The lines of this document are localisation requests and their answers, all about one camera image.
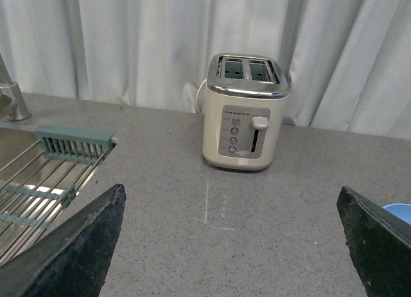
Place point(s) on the green sink drying rack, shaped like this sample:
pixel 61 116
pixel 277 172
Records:
pixel 42 171

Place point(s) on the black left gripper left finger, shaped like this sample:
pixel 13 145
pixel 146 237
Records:
pixel 72 260

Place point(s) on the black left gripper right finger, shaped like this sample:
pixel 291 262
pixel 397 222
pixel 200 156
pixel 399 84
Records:
pixel 378 242

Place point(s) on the cream two-slot toaster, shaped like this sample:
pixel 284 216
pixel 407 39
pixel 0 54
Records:
pixel 245 100

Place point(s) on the steel sink faucet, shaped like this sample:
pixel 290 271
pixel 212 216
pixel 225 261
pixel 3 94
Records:
pixel 12 102

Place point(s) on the white curtain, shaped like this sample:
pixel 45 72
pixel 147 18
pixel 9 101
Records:
pixel 347 61

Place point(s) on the blue bowl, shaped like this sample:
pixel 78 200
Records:
pixel 400 210

